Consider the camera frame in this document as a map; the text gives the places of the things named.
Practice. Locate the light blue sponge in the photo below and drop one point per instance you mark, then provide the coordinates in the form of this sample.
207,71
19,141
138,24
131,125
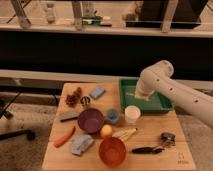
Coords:
97,92

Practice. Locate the green plastic tray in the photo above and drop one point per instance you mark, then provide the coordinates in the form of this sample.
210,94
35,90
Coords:
158,103

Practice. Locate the small blue cup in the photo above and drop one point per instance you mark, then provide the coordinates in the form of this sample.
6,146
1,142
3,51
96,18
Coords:
112,116

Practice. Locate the yellow red apple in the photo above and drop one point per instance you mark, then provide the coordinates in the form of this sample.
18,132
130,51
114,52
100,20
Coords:
106,131

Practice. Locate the black office chair base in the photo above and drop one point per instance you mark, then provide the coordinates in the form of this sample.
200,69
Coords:
12,130

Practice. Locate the purple bowl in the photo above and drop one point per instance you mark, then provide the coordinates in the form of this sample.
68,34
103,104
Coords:
91,120

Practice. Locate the wooden tabletop board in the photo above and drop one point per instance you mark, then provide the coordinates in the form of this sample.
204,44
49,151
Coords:
150,126

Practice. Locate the orange bowl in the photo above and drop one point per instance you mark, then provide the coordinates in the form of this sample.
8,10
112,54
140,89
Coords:
112,151

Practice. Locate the crumpled blue cloth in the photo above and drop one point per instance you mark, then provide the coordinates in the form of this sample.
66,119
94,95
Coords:
80,144

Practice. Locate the white plastic cup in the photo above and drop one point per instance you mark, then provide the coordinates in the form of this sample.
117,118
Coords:
132,114

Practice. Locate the black white striped ball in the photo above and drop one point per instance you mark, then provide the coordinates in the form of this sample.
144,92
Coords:
85,100

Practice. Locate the orange carrot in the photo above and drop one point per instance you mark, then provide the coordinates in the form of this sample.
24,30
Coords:
59,142

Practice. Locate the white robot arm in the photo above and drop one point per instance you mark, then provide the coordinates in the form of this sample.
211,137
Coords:
157,78

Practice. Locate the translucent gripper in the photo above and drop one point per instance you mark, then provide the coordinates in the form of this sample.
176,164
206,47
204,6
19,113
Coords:
143,96

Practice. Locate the brown pine cone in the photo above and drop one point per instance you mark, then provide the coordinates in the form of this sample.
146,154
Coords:
72,99

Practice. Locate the grey rectangular block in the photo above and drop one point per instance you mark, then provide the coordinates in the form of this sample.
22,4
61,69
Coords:
69,115

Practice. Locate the black handled tool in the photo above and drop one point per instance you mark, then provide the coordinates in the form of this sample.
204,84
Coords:
148,150

